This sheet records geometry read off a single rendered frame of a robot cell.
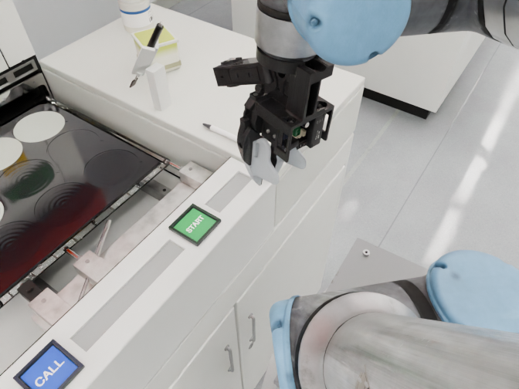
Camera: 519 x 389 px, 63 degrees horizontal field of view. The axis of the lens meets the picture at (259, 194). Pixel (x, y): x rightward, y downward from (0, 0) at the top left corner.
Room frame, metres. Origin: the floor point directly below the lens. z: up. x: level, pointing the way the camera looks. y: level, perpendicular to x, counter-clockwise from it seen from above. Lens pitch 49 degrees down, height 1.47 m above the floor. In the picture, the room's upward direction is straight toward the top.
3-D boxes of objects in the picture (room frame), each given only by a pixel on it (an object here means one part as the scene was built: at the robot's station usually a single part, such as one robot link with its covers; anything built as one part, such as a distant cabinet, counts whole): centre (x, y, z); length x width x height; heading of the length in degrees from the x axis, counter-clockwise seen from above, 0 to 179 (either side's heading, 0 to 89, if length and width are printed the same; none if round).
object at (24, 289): (0.31, 0.34, 0.90); 0.04 x 0.02 x 0.03; 56
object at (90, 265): (0.34, 0.24, 0.89); 0.08 x 0.03 x 0.03; 56
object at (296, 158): (0.43, -0.04, 1.06); 0.06 x 0.03 x 0.09; 41
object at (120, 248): (0.41, 0.20, 0.87); 0.36 x 0.08 x 0.03; 146
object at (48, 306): (0.28, 0.29, 0.89); 0.08 x 0.03 x 0.03; 56
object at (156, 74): (0.68, 0.20, 1.03); 0.06 x 0.04 x 0.13; 56
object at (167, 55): (0.81, 0.21, 1.00); 0.07 x 0.07 x 0.07; 31
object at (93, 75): (0.80, 0.13, 0.89); 0.62 x 0.35 x 0.14; 56
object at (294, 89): (0.42, -0.03, 1.17); 0.09 x 0.08 x 0.12; 41
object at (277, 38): (0.43, -0.04, 1.25); 0.08 x 0.08 x 0.05
